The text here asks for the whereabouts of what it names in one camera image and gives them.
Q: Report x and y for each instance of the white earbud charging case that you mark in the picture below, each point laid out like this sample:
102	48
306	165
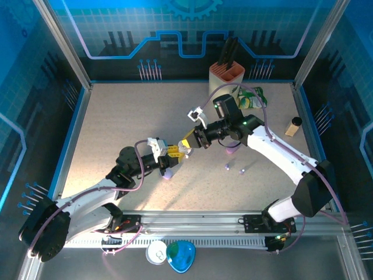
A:
185	150

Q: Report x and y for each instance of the lilac earbud charging case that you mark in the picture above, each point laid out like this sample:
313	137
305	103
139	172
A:
231	150
167	175

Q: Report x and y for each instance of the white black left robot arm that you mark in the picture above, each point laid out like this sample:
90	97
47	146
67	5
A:
84	201

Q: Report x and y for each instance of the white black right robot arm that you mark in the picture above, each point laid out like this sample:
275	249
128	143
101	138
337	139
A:
277	148

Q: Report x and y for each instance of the beige knife block orange top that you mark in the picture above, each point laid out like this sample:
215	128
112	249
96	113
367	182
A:
223	83

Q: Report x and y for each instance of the green white snack bag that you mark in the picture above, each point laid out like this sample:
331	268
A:
252	100

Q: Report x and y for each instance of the beige bottle black cap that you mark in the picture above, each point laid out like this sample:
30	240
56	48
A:
292	126

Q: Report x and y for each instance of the white round lid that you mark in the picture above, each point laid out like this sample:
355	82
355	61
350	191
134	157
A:
154	252

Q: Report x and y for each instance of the blue green triangular dish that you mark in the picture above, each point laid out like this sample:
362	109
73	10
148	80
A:
180	256

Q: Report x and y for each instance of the black control box with lights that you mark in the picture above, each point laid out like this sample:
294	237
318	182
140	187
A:
275	244

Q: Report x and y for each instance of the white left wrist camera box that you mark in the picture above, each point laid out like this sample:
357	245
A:
157	146

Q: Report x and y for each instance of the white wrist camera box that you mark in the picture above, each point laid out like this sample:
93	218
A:
157	146
201	118

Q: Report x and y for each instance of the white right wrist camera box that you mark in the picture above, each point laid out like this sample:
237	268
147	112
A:
201	118

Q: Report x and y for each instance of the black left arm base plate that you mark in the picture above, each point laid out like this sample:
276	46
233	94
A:
132	219

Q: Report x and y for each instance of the aluminium mounting rail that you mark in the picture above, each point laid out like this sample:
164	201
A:
198	221

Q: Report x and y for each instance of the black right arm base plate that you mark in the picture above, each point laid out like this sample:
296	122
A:
252	223

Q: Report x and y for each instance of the aluminium frame post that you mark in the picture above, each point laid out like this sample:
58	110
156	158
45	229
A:
320	43
64	43

